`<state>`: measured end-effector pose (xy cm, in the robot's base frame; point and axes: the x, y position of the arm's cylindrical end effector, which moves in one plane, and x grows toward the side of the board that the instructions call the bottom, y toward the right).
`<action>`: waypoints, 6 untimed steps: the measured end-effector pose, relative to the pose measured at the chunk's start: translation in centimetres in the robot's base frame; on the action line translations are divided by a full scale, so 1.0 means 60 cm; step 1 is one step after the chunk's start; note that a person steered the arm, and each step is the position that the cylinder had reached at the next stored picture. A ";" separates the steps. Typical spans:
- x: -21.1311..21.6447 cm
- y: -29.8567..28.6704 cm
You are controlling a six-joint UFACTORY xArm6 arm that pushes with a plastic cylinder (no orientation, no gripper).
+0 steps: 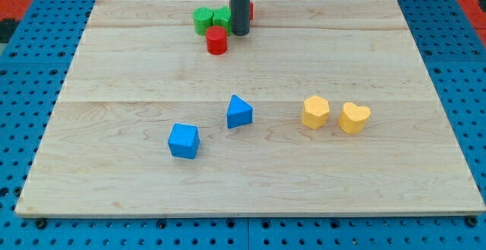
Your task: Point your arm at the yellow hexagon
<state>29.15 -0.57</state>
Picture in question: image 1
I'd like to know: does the yellow hexagon block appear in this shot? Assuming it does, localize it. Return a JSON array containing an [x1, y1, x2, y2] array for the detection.
[[301, 96, 330, 129]]

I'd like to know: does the blue triangle block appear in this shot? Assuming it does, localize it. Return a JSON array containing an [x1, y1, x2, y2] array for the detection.
[[226, 95, 253, 128]]

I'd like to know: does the red block behind tool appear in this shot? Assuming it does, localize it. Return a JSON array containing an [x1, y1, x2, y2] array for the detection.
[[250, 2, 254, 21]]

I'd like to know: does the light wooden board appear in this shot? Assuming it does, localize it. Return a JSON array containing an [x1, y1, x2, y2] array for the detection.
[[15, 0, 485, 218]]

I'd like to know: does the yellow heart block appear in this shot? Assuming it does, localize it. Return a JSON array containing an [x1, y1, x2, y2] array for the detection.
[[338, 102, 371, 134]]

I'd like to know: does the green cylinder block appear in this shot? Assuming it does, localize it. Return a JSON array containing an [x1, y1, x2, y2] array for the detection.
[[193, 7, 214, 36]]

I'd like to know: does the blue cube block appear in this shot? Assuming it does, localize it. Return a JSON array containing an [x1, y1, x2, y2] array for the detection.
[[168, 123, 200, 160]]

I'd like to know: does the green star block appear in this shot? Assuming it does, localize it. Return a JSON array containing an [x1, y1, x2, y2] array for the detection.
[[213, 6, 232, 36]]

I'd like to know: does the red cylinder block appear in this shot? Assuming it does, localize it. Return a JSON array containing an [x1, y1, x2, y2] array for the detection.
[[206, 26, 228, 55]]

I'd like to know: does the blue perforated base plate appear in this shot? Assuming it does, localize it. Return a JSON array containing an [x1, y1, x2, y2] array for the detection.
[[1, 0, 485, 249]]

